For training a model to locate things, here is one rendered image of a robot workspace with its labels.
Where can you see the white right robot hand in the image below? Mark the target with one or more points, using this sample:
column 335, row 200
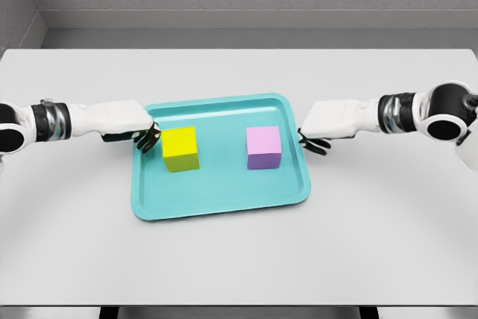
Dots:
column 328, row 119

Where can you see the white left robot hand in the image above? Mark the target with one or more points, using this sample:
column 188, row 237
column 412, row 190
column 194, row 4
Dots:
column 121, row 117

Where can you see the yellow cube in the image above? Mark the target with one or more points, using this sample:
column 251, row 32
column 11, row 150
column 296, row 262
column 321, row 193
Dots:
column 180, row 149

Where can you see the pink purple cube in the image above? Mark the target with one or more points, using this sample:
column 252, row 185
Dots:
column 263, row 147

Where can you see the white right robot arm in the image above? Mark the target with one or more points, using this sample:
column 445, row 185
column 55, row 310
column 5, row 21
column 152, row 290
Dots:
column 422, row 115

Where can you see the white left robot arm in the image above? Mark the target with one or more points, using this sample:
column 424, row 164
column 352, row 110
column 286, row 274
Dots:
column 45, row 126

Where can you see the teal plastic tray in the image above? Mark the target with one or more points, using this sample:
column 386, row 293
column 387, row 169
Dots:
column 224, row 184

